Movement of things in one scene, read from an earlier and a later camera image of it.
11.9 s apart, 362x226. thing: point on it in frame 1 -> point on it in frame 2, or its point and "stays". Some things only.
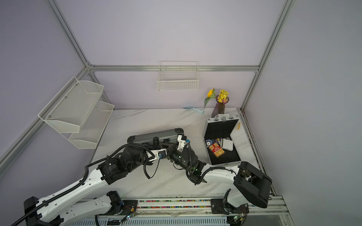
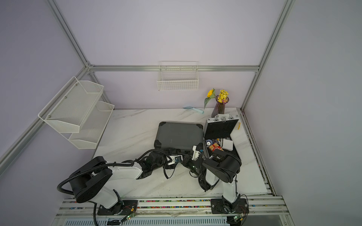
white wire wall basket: [176, 75] stays
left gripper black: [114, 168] -> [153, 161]
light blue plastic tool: [194, 108] stays
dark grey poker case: [166, 136] -> [183, 137]
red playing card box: [216, 149] stays
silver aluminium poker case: [221, 149] stays
